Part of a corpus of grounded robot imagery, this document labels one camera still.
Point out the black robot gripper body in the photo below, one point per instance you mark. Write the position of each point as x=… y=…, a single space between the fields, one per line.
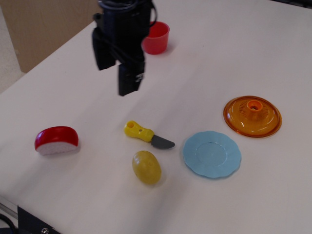
x=124 y=24

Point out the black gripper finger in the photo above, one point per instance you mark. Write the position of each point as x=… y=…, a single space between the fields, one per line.
x=130 y=75
x=104 y=58

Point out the red and white toy sushi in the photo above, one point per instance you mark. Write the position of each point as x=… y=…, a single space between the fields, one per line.
x=54 y=140

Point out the light blue plastic plate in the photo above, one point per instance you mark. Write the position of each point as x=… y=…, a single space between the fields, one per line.
x=211 y=154

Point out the red plastic cup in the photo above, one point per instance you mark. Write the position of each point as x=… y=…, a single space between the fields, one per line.
x=157 y=40

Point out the beige wooden cabinet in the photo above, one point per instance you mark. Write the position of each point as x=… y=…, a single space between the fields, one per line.
x=37 y=28

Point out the yellow toy potato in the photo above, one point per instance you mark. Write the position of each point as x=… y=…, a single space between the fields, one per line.
x=146 y=167

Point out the orange transparent pot lid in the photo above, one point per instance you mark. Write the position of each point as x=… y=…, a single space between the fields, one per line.
x=252 y=116

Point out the yellow handled toy knife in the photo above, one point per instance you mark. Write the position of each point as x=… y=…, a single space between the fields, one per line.
x=133 y=129

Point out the black corner bracket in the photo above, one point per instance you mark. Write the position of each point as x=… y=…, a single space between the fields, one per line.
x=30 y=224

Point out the aluminium table edge rail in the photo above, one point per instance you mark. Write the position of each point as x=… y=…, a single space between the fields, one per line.
x=9 y=208

